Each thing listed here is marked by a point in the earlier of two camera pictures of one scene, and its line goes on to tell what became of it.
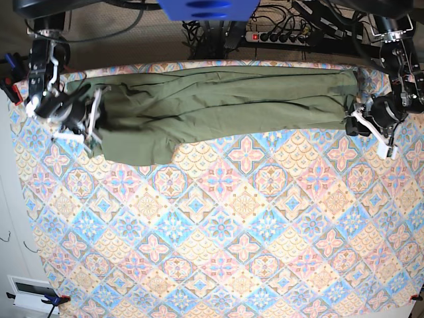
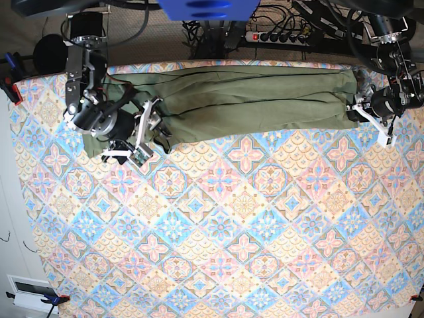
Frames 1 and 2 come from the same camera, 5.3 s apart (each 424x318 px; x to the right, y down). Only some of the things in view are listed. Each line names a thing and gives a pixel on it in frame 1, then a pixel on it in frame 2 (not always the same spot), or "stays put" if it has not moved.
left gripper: [77, 112] to [128, 132]
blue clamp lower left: [53, 301] stays put
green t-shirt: [144, 116] stays put
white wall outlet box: [30, 292] stays put
